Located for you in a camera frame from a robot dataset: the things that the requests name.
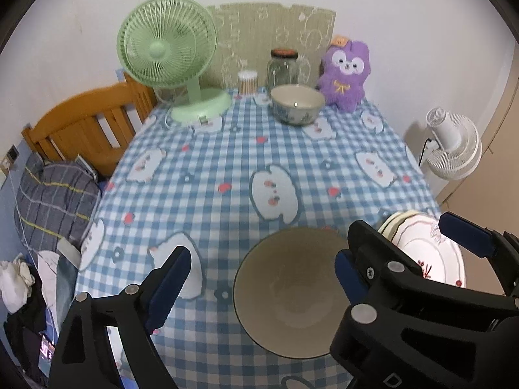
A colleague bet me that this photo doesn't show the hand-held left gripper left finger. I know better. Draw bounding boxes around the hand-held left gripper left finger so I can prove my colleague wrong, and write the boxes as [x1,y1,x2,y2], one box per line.
[48,245,192,389]

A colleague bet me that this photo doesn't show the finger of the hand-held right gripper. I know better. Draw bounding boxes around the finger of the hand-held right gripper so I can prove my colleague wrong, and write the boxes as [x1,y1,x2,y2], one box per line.
[439,212,519,296]
[330,219,507,375]

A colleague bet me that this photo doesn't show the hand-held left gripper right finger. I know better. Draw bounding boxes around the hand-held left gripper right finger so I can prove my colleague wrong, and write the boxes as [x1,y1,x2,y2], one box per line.
[334,250,368,305]

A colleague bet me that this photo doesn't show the scalloped yellow floral plate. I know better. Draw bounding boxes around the scalloped yellow floral plate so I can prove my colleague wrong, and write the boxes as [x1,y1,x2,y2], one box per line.
[377,210,418,236]

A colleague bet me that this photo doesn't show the white plate red pattern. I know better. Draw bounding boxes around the white plate red pattern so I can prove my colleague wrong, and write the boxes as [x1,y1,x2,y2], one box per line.
[391,211,467,288]

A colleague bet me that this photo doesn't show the blue floral ceramic bowl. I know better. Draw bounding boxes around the blue floral ceramic bowl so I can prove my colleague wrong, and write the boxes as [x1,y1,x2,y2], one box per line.
[233,227,353,360]
[270,84,326,126]

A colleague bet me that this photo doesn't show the beige door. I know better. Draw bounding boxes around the beige door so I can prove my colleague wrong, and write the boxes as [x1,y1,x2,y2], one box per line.
[436,44,519,240]

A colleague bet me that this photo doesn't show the white floor fan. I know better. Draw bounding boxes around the white floor fan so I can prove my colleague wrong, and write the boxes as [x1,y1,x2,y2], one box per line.
[422,106,483,180]

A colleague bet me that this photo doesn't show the white garment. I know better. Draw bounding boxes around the white garment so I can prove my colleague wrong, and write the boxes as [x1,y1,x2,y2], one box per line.
[38,250,61,309]

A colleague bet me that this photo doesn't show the smartphone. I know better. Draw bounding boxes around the smartphone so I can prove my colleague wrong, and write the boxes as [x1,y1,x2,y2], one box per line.
[38,332,56,373]

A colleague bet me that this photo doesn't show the blue checked tablecloth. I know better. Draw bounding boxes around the blue checked tablecloth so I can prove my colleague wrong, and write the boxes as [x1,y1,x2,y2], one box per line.
[75,85,442,389]

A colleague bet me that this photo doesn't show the grey plaid pillow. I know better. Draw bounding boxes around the grey plaid pillow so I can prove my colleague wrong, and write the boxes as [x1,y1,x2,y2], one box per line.
[14,155,102,248]

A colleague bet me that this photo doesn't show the dark clothing pile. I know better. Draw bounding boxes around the dark clothing pile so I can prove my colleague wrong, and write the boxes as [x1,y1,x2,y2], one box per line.
[4,284,53,385]

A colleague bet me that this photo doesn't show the crumpled white cloth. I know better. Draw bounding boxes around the crumpled white cloth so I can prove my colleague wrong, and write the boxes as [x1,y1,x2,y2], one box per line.
[0,260,36,312]

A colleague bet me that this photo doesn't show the purple plush toy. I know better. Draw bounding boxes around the purple plush toy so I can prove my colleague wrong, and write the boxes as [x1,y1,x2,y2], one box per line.
[316,37,374,113]

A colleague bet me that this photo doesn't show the wooden bed headboard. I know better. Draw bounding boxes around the wooden bed headboard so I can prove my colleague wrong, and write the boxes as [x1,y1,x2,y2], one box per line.
[21,79,159,177]

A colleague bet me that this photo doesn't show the glass jar dark lid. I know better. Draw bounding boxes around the glass jar dark lid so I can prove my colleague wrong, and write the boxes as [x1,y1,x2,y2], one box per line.
[267,49,301,90]

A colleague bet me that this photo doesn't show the green desk fan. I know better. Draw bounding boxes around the green desk fan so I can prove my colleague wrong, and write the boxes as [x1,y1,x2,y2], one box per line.
[117,0,231,124]

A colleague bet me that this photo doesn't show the green patterned board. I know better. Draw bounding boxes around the green patterned board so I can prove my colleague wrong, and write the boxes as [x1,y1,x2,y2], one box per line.
[205,2,337,90]

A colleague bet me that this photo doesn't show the black fan cable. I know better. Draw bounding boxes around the black fan cable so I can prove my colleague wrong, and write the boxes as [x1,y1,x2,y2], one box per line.
[418,138,434,167]

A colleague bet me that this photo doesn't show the wall power socket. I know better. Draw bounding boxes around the wall power socket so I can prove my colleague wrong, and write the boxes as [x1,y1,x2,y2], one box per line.
[1,145,20,175]

